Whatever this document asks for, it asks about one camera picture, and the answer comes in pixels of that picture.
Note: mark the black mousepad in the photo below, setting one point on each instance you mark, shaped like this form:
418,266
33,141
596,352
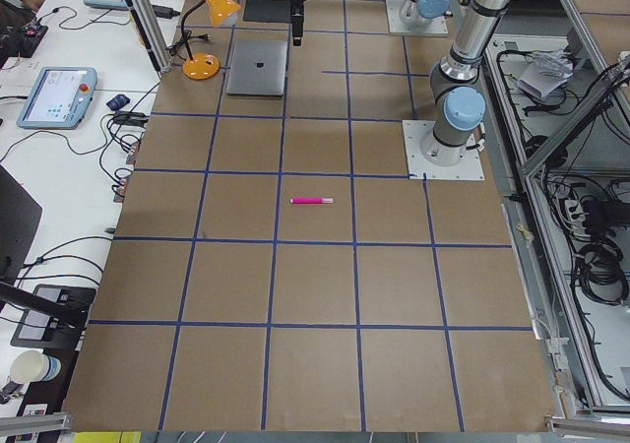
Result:
267,11

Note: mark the teach pendant near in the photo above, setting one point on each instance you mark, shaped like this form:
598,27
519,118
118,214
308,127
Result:
59,99

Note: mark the black power adapter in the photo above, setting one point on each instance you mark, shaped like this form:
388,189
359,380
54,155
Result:
165,12

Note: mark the pink pen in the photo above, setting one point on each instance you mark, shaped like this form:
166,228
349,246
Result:
311,201

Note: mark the small dark blue pouch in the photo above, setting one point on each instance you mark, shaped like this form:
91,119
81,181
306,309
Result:
118,102

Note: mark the aluminium frame post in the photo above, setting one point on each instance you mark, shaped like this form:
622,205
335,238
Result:
146,23

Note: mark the white power strip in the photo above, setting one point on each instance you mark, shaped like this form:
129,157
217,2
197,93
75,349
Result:
573,211

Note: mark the white paper cup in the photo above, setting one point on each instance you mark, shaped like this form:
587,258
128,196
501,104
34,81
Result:
34,366

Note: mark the grey closed laptop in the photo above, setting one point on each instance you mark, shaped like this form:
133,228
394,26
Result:
257,68

